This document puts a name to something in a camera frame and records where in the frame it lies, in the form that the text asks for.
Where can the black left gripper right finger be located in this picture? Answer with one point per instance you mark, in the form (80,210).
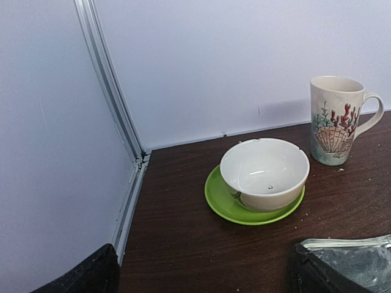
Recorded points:
(307,273)

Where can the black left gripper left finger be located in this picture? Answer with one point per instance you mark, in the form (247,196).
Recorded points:
(99,272)

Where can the bunny tin lid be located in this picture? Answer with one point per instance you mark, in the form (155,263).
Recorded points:
(366,262)

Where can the white ceramic bowl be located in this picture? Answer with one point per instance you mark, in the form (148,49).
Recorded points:
(265,174)

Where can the green saucer plate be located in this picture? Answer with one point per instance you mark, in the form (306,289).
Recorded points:
(227,207)

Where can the seashell coral mug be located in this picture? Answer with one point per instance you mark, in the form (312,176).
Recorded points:
(336,104)

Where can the left aluminium frame post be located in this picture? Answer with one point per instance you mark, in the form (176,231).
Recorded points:
(105,72)

